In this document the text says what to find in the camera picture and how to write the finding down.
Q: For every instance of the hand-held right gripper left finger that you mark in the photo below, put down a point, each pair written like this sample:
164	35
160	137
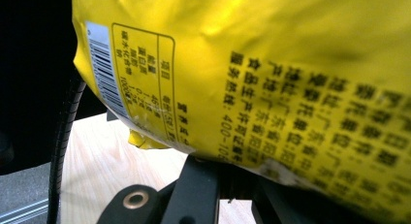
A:
194	191

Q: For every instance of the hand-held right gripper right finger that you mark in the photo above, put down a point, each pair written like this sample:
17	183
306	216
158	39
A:
290	204

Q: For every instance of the yellow spouted snack pouch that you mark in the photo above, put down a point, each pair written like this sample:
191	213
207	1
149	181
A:
258	56

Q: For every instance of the metal floor rail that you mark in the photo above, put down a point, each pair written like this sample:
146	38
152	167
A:
22	212

